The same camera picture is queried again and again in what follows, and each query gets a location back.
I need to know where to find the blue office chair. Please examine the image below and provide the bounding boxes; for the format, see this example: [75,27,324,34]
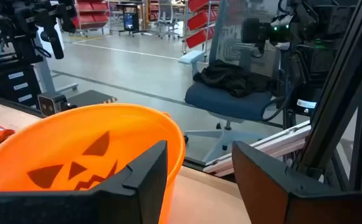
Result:
[178,0,283,163]

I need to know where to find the grey office chair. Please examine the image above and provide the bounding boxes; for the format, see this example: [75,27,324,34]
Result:
[156,0,182,40]

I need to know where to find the red bin shelf rack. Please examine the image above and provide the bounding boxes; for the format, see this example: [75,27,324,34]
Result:
[72,0,110,35]
[182,0,222,55]

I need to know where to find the black cloth bundle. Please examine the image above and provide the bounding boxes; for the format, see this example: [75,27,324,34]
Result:
[193,59,275,98]

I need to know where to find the orange pumpkin face bucket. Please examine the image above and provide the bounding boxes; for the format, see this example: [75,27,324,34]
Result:
[0,103,187,224]

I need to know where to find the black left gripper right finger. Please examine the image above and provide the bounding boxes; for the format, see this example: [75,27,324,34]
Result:
[231,141,362,224]

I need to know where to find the silver aluminium rail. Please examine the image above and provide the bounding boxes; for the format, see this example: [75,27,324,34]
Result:
[202,120,312,178]

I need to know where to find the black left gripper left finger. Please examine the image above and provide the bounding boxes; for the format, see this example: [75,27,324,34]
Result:
[0,139,169,224]

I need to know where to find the black striped floor mat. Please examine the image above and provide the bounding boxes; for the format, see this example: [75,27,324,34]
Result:
[67,89,118,108]

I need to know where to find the black labelled drawer cabinet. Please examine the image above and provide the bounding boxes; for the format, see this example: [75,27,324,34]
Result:
[0,64,43,109]

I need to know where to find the small black camera box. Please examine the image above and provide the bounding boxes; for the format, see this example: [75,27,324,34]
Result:
[37,91,71,118]

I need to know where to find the black monitor stand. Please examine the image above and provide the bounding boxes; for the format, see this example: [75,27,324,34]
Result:
[115,2,146,35]

